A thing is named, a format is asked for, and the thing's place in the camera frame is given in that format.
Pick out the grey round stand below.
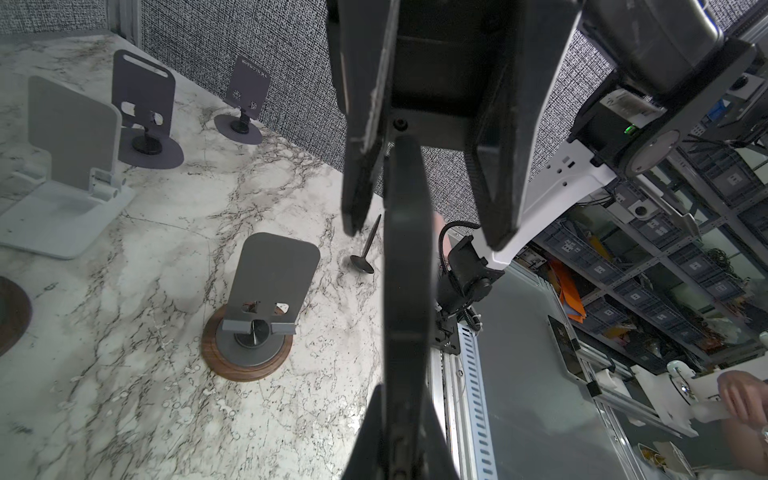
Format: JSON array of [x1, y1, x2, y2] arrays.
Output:
[[112, 49, 184, 170], [214, 55, 270, 145]]

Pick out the white phone stand right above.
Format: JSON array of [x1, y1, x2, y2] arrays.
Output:
[[1, 76, 136, 260]]

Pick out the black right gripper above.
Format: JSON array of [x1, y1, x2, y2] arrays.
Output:
[[326, 1, 584, 252]]

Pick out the black ladle spoon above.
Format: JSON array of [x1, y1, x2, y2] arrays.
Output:
[[349, 214, 382, 275]]

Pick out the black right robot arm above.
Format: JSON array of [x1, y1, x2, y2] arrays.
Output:
[[326, 1, 757, 339]]

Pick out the grey round stand far right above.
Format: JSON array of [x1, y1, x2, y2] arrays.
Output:
[[214, 55, 270, 145]]

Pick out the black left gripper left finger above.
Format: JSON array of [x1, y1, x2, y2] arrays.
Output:
[[341, 384, 383, 480]]

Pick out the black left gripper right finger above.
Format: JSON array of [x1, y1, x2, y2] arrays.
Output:
[[419, 394, 459, 480]]

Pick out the grey wood-base stand rear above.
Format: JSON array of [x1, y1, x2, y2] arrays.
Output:
[[0, 277, 32, 356]]

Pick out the person's bare hand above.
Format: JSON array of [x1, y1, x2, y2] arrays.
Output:
[[717, 371, 767, 430]]

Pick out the grey storage shelf bins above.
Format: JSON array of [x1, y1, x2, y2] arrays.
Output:
[[533, 137, 767, 373]]

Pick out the empty grey wood-base stand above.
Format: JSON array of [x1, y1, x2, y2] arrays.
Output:
[[201, 232, 320, 382]]

